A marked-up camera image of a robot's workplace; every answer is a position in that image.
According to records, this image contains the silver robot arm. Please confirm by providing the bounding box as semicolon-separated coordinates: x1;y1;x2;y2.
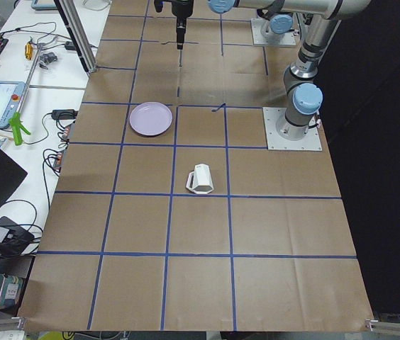
208;1;370;141
257;7;300;40

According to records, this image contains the brown paper table cover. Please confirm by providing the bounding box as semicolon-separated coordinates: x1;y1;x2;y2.
19;1;372;332

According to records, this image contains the long metal rod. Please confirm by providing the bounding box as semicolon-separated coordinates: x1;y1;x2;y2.
16;43;43;113

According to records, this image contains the white faceted mug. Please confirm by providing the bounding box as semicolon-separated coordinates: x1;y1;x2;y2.
186;164;214;195

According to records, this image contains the black power adapter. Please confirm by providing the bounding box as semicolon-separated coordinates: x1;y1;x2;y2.
51;109;78;120

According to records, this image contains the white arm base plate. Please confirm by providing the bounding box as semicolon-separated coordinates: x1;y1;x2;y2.
262;107;323;152
250;18;296;47

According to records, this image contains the green clamp tool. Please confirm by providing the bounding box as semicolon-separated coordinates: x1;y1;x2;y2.
9;112;31;146

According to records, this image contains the yellow tool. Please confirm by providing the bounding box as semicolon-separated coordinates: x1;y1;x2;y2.
24;42;33;60

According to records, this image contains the aluminium frame post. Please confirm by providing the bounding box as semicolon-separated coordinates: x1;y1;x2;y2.
54;0;97;74

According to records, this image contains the lilac round plate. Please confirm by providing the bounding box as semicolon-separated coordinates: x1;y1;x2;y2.
129;102;172;137

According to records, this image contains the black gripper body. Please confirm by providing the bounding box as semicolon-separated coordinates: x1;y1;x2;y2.
153;0;194;18

